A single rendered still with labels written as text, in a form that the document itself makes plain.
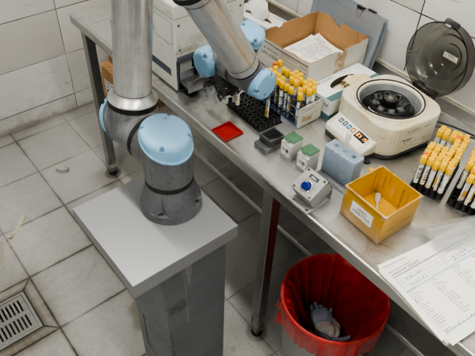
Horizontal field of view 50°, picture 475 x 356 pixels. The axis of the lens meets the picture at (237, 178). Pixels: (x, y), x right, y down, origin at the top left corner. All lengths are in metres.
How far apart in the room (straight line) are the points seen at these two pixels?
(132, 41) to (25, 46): 1.86
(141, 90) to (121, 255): 0.37
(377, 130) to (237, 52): 0.52
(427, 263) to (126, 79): 0.80
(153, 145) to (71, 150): 1.84
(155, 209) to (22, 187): 1.62
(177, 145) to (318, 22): 0.99
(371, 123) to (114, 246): 0.77
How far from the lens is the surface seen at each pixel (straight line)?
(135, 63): 1.13
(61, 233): 2.50
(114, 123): 1.21
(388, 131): 1.46
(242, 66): 1.15
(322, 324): 1.91
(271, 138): 1.51
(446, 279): 1.27
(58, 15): 2.94
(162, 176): 1.14
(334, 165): 1.39
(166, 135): 1.11
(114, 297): 2.23
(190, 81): 1.65
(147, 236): 1.21
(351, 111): 1.53
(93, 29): 2.12
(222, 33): 1.07
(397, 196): 1.36
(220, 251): 1.37
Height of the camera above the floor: 1.84
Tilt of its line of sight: 44 degrees down
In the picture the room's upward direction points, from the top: 3 degrees clockwise
